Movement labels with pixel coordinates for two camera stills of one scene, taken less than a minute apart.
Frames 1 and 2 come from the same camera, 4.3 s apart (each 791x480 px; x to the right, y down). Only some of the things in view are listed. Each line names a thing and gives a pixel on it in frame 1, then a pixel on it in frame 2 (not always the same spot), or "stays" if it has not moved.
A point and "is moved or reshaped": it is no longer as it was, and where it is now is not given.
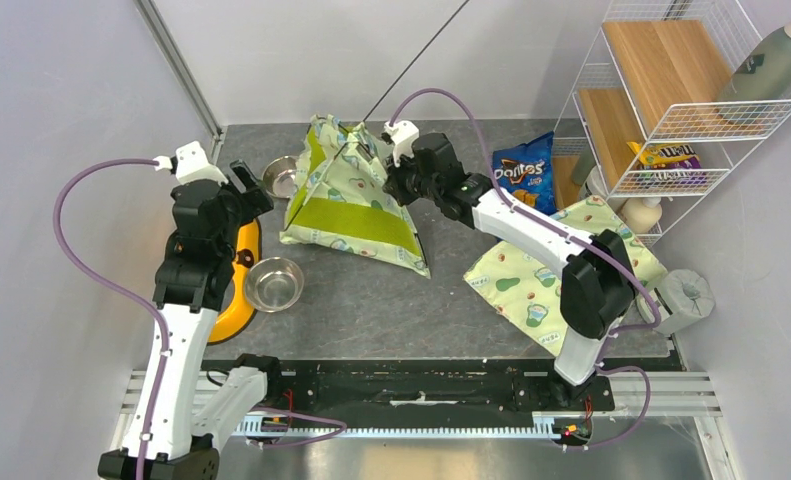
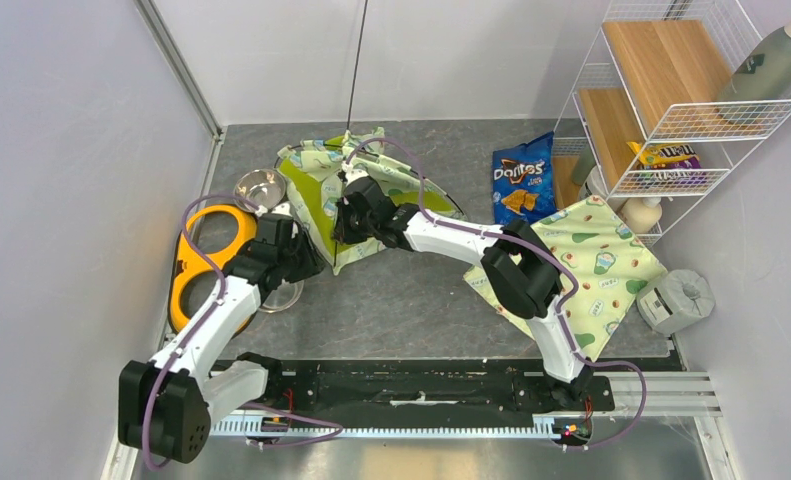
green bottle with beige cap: (771, 67) stays
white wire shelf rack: (645, 124) stays
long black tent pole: (348, 143) → (356, 63)
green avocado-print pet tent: (340, 201) is moved or reshaped
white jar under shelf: (594, 185) stays
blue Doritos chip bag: (525, 172) stays
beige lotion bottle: (641, 213) stays
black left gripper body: (238, 216) → (299, 260)
